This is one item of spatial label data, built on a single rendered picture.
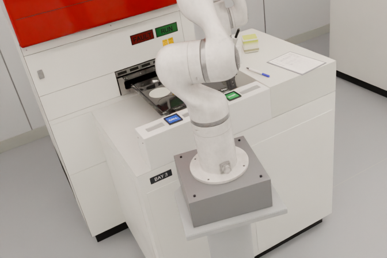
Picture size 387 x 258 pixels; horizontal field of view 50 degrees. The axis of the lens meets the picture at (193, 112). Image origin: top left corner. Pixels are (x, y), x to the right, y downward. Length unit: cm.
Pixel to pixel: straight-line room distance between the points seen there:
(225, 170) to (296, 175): 80
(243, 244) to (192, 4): 83
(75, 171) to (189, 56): 124
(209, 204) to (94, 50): 101
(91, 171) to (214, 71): 127
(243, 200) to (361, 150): 179
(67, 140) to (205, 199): 104
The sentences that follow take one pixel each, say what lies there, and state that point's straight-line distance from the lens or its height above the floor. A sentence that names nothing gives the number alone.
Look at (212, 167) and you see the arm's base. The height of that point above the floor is 96.
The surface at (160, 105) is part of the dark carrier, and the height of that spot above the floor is 90.
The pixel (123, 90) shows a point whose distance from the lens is 206.
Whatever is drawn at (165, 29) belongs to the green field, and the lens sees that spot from 206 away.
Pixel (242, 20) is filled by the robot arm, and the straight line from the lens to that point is 154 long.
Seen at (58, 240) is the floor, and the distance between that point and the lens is 267.
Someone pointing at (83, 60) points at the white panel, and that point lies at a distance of 197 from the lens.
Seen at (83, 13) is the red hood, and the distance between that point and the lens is 187.
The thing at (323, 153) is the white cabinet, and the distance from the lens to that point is 207.
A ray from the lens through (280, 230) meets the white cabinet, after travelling 217.
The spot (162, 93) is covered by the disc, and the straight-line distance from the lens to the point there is 189.
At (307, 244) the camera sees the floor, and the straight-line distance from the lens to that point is 233.
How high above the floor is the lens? 174
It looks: 30 degrees down
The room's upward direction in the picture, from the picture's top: 10 degrees counter-clockwise
